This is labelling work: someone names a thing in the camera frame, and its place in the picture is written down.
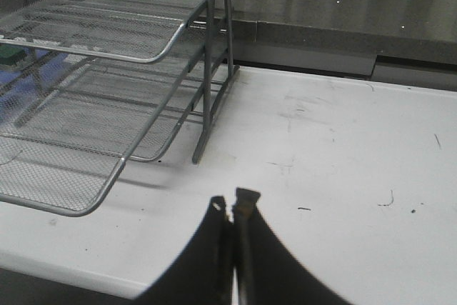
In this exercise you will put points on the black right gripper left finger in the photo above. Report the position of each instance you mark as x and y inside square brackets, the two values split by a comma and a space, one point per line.
[203, 271]

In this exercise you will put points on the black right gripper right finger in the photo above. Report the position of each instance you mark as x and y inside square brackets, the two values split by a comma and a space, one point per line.
[266, 271]

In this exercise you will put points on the silver mesh tray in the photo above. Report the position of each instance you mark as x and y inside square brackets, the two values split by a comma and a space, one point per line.
[63, 149]
[140, 31]

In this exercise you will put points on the silver mesh bottom tray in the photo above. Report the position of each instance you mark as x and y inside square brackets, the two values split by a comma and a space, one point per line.
[63, 149]

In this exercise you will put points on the blue plastic tray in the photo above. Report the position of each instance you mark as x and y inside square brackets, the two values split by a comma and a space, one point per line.
[30, 79]

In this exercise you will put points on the green electrical module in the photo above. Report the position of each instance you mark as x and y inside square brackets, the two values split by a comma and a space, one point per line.
[11, 55]

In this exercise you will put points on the grey metal rack frame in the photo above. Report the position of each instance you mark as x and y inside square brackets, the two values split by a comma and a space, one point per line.
[215, 20]

